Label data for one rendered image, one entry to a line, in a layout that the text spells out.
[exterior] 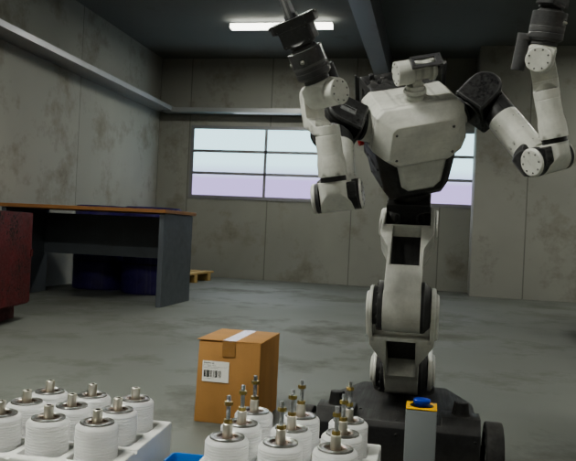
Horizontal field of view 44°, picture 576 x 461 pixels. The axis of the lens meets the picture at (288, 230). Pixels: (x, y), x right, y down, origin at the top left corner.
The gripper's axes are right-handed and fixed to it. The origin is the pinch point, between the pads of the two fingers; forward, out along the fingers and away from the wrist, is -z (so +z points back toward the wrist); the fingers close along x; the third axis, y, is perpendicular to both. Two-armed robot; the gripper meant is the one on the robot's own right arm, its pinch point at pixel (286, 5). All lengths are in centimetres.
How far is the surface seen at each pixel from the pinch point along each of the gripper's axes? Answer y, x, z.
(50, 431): 72, -61, 61
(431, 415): 39, 11, 93
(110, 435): 68, -49, 67
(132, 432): 58, -54, 74
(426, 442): 42, 9, 98
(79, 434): 71, -55, 64
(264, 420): 44, -28, 86
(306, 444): 52, -14, 87
